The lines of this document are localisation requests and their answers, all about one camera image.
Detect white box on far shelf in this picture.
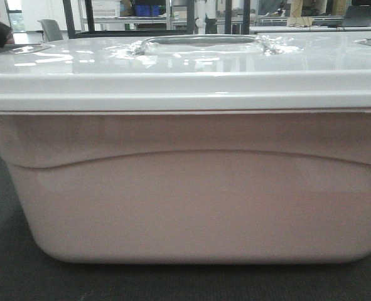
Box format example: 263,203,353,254
92,0,121,18

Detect black metal rack frame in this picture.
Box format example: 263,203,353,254
63,1,233,38

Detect open grey laptop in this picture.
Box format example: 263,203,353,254
338,6,371,27

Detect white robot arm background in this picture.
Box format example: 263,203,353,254
195,0,217,34

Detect white background table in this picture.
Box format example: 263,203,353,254
249,26,371,34

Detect blue bins on far shelf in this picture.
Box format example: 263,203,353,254
133,4,160,17

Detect cardboard box on table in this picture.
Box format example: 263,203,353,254
286,0,313,27

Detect grey office chair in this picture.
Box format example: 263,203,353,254
38,19,63,42

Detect white bin lid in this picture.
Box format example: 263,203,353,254
0,31,371,115

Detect white plastic storage bin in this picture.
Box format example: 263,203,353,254
0,112,371,263

